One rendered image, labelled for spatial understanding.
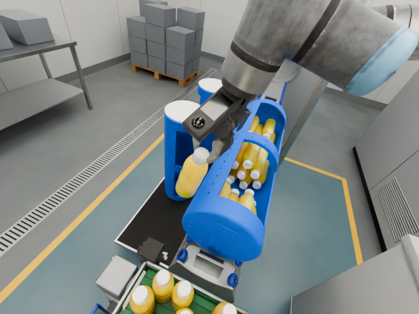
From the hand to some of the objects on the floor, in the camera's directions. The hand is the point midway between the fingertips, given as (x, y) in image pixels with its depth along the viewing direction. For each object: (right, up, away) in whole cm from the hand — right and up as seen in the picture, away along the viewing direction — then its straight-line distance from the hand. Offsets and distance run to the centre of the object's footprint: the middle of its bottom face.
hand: (201, 154), depth 49 cm
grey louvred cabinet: (+219, -59, +192) cm, 298 cm away
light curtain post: (+72, -31, +188) cm, 204 cm away
